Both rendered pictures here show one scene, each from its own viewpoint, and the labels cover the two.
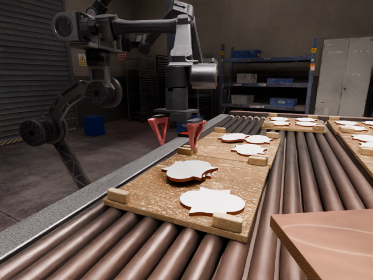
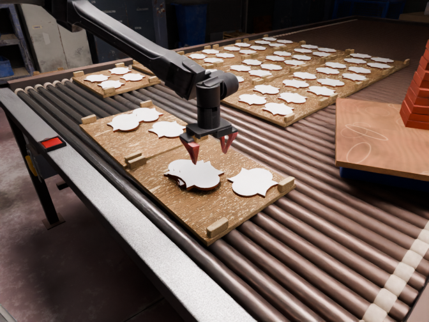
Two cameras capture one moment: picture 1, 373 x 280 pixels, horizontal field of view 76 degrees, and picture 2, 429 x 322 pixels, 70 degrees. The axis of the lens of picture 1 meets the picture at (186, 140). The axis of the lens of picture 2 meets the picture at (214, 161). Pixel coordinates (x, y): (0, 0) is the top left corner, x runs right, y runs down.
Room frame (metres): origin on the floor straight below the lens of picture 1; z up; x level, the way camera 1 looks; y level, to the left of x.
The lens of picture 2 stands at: (0.31, 0.65, 1.48)
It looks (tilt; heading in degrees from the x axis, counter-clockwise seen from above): 32 degrees down; 295
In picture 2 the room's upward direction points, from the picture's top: straight up
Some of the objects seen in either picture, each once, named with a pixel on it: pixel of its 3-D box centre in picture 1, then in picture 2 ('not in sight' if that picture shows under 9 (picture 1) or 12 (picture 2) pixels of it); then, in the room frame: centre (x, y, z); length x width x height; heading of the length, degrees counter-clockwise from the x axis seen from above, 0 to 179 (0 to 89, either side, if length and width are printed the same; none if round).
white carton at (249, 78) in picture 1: (246, 78); not in sight; (5.54, -1.35, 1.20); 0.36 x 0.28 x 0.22; 48
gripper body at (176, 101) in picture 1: (176, 101); (208, 117); (0.61, 0.02, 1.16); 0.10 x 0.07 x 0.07; 59
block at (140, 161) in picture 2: (185, 151); (136, 162); (0.88, 0.00, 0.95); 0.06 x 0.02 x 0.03; 66
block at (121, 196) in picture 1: (118, 195); (217, 227); (0.52, 0.16, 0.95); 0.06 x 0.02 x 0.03; 66
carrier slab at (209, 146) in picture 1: (235, 145); (141, 131); (1.03, -0.22, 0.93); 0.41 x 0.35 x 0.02; 155
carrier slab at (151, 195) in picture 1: (199, 181); (207, 177); (0.65, -0.04, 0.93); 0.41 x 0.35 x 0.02; 156
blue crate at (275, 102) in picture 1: (283, 101); not in sight; (5.13, -2.06, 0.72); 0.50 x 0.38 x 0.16; 53
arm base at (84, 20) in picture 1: (90, 27); not in sight; (1.22, 0.45, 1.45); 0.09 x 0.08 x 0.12; 171
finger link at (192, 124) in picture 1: (188, 130); (219, 139); (0.59, 0.00, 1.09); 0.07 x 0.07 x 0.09; 59
